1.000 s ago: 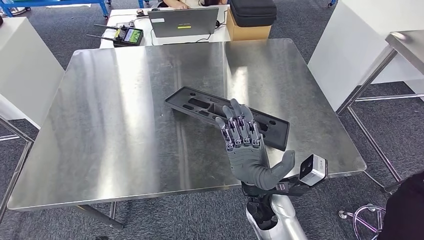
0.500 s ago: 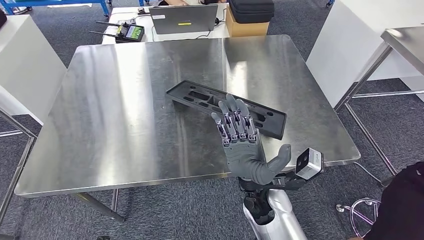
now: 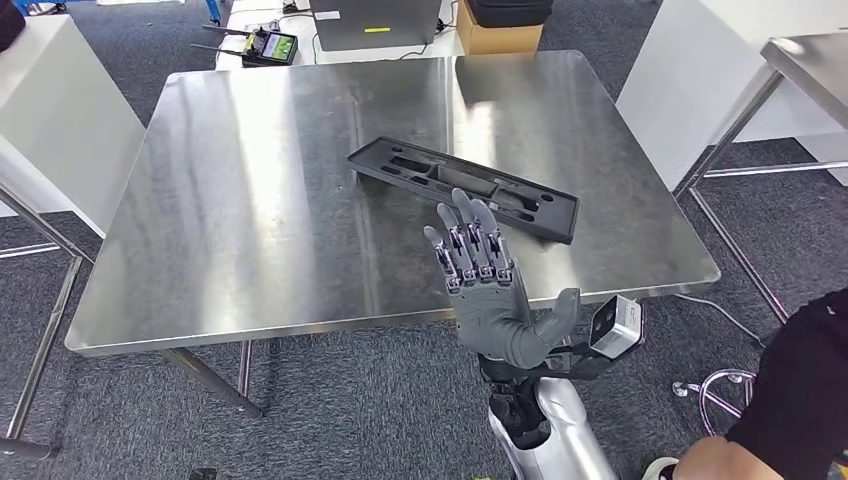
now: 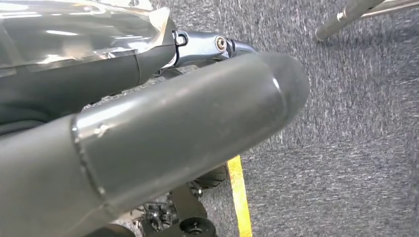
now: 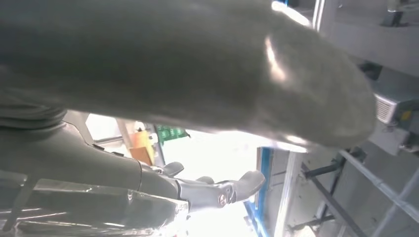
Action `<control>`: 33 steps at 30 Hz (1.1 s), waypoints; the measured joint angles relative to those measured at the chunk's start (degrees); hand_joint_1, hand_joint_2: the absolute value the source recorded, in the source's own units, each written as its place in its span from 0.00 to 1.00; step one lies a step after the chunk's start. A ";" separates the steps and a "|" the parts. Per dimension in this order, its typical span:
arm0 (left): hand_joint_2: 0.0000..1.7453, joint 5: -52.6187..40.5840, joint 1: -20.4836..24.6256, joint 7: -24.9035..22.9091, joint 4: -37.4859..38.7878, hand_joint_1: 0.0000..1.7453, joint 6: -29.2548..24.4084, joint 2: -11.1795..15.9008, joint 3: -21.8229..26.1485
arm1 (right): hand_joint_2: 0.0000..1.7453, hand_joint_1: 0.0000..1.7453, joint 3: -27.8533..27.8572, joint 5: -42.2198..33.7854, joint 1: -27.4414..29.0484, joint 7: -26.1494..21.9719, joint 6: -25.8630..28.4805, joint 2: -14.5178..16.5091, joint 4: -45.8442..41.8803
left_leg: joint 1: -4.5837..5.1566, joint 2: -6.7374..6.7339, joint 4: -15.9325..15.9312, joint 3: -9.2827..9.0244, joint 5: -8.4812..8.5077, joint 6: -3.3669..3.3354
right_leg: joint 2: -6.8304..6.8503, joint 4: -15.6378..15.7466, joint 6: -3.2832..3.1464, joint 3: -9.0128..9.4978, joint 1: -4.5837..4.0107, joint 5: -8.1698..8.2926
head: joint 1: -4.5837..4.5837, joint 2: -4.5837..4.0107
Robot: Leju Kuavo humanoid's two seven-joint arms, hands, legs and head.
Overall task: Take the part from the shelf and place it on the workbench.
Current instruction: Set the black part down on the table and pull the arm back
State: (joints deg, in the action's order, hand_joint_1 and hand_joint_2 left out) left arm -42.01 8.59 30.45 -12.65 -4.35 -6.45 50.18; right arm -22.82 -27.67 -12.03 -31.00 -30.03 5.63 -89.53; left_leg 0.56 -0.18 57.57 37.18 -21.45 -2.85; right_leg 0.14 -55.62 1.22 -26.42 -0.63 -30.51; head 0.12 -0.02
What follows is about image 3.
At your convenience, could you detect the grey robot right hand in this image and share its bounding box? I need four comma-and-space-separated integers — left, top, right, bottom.
423, 190, 583, 371

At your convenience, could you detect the black plastic bracket part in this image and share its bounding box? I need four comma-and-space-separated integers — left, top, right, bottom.
346, 135, 582, 246

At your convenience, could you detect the black chrome swivel stool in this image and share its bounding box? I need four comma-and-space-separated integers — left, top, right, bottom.
672, 368, 758, 439

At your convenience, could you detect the brown cardboard box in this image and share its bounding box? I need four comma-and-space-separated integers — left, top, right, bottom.
455, 0, 546, 56

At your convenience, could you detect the white desk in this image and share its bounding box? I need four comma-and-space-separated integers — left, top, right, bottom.
215, 0, 465, 73

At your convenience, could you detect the black zip case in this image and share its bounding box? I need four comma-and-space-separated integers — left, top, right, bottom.
466, 0, 554, 30

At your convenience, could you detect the grey flat case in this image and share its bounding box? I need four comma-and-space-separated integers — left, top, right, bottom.
308, 0, 444, 53

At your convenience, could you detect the person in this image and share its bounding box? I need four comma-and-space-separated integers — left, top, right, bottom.
641, 288, 848, 480

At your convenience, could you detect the white panel board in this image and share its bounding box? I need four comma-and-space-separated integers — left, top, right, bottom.
0, 14, 147, 240
614, 0, 848, 193

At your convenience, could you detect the black small tool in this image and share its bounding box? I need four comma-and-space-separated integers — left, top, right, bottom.
190, 23, 300, 70

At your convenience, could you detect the black bag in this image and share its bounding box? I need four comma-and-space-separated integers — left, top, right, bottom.
0, 0, 28, 54

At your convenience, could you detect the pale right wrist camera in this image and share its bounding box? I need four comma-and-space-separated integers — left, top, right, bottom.
549, 294, 645, 382

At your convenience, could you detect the white floor cable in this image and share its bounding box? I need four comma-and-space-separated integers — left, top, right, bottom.
672, 293, 766, 347

